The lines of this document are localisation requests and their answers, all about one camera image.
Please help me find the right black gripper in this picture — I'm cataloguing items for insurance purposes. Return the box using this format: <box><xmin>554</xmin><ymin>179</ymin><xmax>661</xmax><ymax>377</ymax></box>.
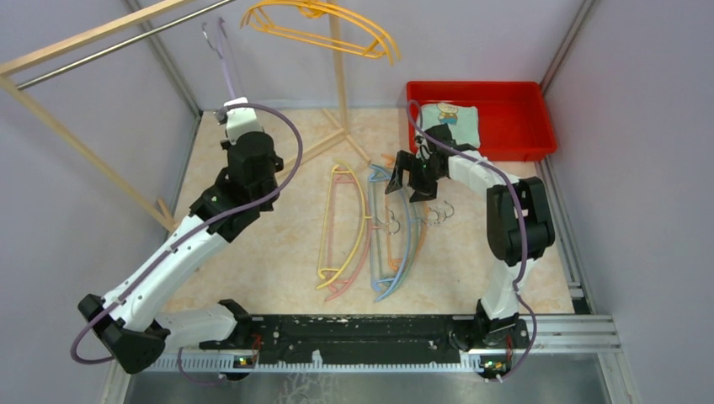
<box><xmin>385</xmin><ymin>150</ymin><xmax>444</xmax><ymax>203</ymax></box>

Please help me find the pink wire hanger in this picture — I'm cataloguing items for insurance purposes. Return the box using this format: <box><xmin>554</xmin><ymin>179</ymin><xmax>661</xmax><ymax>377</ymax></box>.
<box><xmin>323</xmin><ymin>167</ymin><xmax>374</xmax><ymax>303</ymax></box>

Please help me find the yellow wire hanger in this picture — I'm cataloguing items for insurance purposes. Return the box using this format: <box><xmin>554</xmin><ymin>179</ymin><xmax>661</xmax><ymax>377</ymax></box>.
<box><xmin>314</xmin><ymin>160</ymin><xmax>373</xmax><ymax>291</ymax></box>

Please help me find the green wire hanger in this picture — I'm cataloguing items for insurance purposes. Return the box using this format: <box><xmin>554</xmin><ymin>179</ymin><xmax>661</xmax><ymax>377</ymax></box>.
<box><xmin>368</xmin><ymin>173</ymin><xmax>417</xmax><ymax>286</ymax></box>

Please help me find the blue wire hanger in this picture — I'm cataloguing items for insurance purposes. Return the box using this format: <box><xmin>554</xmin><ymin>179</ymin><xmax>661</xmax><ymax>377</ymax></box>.
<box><xmin>366</xmin><ymin>163</ymin><xmax>442</xmax><ymax>303</ymax></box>

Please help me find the purple wire hanger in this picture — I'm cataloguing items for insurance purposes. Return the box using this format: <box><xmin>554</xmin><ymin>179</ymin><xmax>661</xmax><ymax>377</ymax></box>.
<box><xmin>201</xmin><ymin>17</ymin><xmax>241</xmax><ymax>99</ymax></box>

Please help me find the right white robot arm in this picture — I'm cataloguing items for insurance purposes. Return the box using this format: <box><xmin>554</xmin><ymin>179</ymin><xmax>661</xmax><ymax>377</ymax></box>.
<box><xmin>386</xmin><ymin>124</ymin><xmax>555</xmax><ymax>347</ymax></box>

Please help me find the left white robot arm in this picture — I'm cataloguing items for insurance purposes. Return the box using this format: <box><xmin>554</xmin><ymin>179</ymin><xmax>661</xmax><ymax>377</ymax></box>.
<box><xmin>78</xmin><ymin>98</ymin><xmax>284</xmax><ymax>375</ymax></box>

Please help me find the light green folded garment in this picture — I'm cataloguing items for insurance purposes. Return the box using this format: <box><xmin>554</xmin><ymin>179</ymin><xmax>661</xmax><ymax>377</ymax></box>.
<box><xmin>419</xmin><ymin>102</ymin><xmax>481</xmax><ymax>149</ymax></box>

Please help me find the red plastic bin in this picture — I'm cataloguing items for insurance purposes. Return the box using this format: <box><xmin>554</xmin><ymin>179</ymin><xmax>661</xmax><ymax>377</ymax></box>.
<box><xmin>405</xmin><ymin>81</ymin><xmax>557</xmax><ymax>162</ymax></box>

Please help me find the metal hanging rod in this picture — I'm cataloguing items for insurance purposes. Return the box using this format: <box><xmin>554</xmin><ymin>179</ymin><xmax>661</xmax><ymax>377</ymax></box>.
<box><xmin>2</xmin><ymin>1</ymin><xmax>229</xmax><ymax>91</ymax></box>

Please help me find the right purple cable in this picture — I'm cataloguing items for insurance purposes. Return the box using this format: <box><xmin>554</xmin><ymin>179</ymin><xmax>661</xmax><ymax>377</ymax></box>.
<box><xmin>407</xmin><ymin>98</ymin><xmax>539</xmax><ymax>382</ymax></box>

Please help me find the purple cable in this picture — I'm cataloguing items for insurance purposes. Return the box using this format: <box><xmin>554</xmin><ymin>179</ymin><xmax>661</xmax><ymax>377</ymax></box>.
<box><xmin>70</xmin><ymin>102</ymin><xmax>305</xmax><ymax>387</ymax></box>
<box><xmin>407</xmin><ymin>98</ymin><xmax>539</xmax><ymax>382</ymax></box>

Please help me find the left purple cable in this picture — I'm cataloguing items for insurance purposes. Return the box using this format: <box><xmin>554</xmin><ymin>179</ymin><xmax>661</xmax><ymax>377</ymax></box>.
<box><xmin>70</xmin><ymin>102</ymin><xmax>305</xmax><ymax>387</ymax></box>

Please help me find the orange wire hanger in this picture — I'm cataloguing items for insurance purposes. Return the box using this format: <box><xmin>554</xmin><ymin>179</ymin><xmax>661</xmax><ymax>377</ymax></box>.
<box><xmin>381</xmin><ymin>153</ymin><xmax>456</xmax><ymax>274</ymax></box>

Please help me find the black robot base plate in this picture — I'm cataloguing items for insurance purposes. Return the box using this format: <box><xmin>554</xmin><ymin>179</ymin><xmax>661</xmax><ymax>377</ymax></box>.
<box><xmin>198</xmin><ymin>313</ymin><xmax>531</xmax><ymax>367</ymax></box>

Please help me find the aluminium frame rail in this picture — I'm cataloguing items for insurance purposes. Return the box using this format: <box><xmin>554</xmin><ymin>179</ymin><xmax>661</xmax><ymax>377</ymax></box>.
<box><xmin>447</xmin><ymin>315</ymin><xmax>621</xmax><ymax>354</ymax></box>

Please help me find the white cable duct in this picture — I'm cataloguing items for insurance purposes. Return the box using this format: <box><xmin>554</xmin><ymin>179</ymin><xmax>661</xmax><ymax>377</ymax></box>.
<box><xmin>147</xmin><ymin>353</ymin><xmax>484</xmax><ymax>374</ymax></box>

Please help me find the wooden clothes rack frame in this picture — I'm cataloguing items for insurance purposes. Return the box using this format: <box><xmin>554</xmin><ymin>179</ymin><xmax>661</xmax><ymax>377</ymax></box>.
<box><xmin>0</xmin><ymin>0</ymin><xmax>370</xmax><ymax>236</ymax></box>

